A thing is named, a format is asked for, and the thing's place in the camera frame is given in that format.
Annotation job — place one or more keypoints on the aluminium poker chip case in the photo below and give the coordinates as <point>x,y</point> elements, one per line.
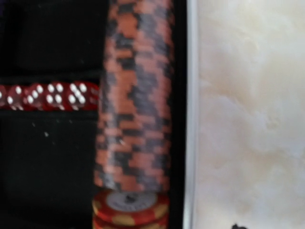
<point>47,158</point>

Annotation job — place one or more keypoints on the chip row in case back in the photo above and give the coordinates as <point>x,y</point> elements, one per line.
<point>134,125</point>

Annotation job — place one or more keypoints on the black dice row in case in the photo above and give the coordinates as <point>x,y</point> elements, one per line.
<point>62,96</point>

